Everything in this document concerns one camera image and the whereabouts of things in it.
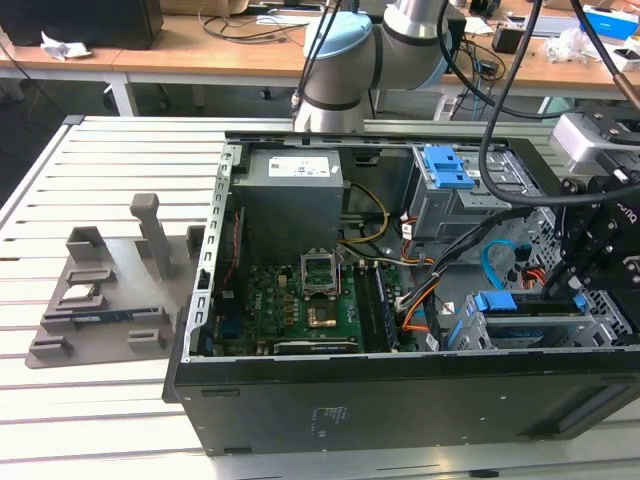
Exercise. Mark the grey optical drive cage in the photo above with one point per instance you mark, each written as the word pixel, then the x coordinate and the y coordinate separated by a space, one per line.
pixel 450 210

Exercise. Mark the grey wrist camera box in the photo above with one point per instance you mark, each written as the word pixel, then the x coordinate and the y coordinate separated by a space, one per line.
pixel 575 140

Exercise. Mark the wooden desk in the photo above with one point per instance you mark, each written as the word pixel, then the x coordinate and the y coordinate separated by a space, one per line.
pixel 200 55

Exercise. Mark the grey power supply unit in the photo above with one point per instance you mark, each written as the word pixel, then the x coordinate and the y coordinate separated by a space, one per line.
pixel 285 210

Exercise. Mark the grey parts rack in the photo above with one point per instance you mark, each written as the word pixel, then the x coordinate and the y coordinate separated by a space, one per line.
pixel 125 285

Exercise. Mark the black RAM slot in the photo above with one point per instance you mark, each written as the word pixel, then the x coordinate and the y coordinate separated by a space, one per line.
pixel 367 310

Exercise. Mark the white power strip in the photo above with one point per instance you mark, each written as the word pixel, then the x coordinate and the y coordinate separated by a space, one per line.
pixel 447 107

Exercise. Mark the CPU socket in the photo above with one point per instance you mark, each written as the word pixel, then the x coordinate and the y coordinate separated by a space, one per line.
pixel 324 316

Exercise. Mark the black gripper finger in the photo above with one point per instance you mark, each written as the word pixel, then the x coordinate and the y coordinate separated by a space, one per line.
pixel 585 280
pixel 580 186

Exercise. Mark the silver CPU chip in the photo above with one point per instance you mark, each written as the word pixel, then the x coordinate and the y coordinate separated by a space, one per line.
pixel 80 294

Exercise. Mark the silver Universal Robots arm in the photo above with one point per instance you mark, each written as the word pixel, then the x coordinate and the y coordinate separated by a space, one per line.
pixel 350 60

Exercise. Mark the blue plastic drive latch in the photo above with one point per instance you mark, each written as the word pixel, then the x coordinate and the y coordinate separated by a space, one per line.
pixel 445 170

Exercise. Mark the blue RAM stick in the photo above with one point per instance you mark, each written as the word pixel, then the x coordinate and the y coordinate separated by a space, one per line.
pixel 110 316

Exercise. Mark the large black box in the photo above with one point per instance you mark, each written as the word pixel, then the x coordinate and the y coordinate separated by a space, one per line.
pixel 75 22

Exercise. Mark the grey tray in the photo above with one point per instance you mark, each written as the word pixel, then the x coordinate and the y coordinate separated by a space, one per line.
pixel 555 26

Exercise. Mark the clear plastic bag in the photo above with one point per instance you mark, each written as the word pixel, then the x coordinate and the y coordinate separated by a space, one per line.
pixel 565 47

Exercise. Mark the crumpled white paper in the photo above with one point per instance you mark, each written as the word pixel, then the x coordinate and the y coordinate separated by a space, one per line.
pixel 62 49

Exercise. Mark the blue cardboard box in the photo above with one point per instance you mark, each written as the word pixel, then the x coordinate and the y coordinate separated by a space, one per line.
pixel 612 22

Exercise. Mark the green motherboard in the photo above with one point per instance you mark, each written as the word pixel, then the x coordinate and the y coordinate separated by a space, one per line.
pixel 270 300

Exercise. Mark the black PC case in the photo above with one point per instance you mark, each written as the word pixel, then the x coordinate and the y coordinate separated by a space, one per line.
pixel 400 410

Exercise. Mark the black graphics card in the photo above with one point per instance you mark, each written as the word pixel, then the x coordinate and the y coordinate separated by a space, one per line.
pixel 315 346

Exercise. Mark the white box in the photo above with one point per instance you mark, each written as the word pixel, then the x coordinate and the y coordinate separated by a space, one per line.
pixel 627 62

